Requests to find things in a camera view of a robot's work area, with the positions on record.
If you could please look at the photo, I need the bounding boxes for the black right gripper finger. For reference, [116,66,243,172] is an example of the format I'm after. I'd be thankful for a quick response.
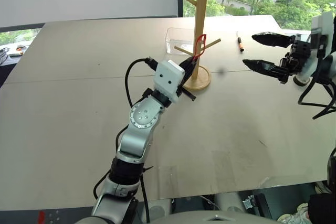
[241,59,289,84]
[251,32,296,49]

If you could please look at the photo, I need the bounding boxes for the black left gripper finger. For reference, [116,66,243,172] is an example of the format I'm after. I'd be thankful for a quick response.
[183,61,198,86]
[179,56,197,69]

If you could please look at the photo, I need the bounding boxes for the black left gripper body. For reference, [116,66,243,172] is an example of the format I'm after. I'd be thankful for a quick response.
[176,84,197,102]

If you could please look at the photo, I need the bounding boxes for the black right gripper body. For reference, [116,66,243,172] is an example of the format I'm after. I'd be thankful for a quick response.
[280,34,312,76]

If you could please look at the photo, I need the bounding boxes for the red keychain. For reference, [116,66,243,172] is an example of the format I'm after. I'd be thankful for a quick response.
[193,34,208,63]

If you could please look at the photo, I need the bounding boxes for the wooden tree stand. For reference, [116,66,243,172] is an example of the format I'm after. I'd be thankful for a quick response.
[170,0,237,91]

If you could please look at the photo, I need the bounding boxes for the clear plastic box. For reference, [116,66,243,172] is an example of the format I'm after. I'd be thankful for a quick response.
[165,27,201,55]

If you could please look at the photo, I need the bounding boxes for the black orange marker pen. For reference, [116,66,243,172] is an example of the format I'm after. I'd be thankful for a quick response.
[236,31,245,53]

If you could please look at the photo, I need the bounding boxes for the grey table leg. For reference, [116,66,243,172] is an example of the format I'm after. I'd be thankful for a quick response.
[215,191,246,212]

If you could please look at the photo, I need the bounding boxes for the dark rounded shape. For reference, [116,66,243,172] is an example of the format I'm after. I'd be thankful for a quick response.
[307,193,336,224]
[326,147,336,183]

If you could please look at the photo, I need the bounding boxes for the grey robot torso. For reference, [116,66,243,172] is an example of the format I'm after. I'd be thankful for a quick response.
[76,209,279,224]

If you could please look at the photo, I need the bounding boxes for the small white orange device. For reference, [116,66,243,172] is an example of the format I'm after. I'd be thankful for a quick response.
[7,44,29,57]

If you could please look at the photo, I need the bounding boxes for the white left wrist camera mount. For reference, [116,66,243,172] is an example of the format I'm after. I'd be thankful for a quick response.
[153,60,186,103]

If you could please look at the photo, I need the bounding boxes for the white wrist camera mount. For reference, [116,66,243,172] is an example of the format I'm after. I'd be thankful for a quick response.
[153,60,186,103]
[293,11,336,87]

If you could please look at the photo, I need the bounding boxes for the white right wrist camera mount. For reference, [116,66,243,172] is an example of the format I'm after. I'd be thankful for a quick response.
[293,11,336,87]

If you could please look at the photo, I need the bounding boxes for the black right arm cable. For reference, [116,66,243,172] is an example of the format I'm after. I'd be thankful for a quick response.
[298,48,336,120]

